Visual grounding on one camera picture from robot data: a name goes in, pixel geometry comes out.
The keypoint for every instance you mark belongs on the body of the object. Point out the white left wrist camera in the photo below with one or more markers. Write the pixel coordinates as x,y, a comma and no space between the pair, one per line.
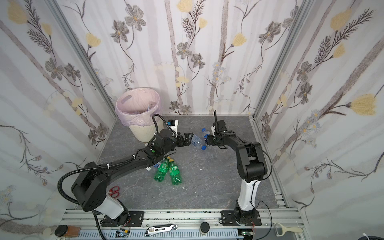
173,124

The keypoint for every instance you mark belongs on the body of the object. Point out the silver adjustable wrench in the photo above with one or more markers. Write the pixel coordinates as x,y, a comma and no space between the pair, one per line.
160,229

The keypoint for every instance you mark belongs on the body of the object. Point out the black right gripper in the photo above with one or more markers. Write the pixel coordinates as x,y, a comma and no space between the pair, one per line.
211,140

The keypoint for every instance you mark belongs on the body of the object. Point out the black lid brown jar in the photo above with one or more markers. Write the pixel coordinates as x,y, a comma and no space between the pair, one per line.
67,231

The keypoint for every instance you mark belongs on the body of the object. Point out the cream bin with pink liner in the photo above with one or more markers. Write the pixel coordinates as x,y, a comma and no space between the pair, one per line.
135,109

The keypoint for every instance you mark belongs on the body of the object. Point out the red scissors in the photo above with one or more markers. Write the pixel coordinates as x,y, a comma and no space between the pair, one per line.
114,192

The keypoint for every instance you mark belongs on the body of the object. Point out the pepsi label clear bottle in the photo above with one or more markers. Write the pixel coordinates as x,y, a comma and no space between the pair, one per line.
205,132

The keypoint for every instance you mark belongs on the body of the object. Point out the black round knob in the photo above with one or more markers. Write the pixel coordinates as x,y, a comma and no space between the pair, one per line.
204,228

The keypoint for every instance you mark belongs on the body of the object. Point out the small blue label bottle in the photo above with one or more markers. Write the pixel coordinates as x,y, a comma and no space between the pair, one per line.
154,166

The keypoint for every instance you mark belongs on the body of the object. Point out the green soda bottle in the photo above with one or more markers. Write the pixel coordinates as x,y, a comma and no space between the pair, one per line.
174,173
162,170

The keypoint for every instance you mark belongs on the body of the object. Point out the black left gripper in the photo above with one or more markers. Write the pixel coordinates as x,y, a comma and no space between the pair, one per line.
182,139

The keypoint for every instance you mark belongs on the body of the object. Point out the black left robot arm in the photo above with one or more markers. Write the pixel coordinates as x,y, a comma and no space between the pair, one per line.
87,187

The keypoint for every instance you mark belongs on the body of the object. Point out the white vegetable peeler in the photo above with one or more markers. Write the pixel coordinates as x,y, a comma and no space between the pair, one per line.
281,230

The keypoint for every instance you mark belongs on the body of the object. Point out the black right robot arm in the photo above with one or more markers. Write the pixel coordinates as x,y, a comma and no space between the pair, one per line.
251,167

